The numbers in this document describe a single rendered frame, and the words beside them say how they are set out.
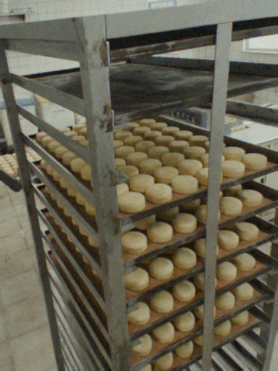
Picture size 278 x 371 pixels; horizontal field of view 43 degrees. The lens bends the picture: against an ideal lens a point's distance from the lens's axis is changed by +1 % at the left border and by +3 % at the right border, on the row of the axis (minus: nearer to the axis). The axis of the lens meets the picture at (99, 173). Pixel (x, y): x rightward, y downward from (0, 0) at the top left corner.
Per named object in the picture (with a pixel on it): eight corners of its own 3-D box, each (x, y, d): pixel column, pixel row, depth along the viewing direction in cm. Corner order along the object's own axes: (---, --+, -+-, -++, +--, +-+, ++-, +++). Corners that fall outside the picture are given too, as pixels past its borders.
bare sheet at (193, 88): (15, 81, 101) (14, 76, 100) (131, 63, 116) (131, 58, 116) (115, 125, 51) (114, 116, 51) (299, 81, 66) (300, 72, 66)
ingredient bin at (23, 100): (9, 153, 548) (-2, 105, 516) (3, 142, 603) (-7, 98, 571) (42, 146, 564) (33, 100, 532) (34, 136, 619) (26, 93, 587)
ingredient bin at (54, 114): (47, 145, 568) (40, 98, 537) (40, 135, 624) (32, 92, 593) (78, 138, 583) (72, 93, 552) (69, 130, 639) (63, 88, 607)
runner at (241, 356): (133, 254, 151) (133, 248, 150) (139, 252, 152) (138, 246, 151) (255, 376, 98) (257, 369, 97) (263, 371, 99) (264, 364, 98)
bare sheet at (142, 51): (9, 48, 97) (7, 42, 97) (130, 33, 112) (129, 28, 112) (111, 62, 47) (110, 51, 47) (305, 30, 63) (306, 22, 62)
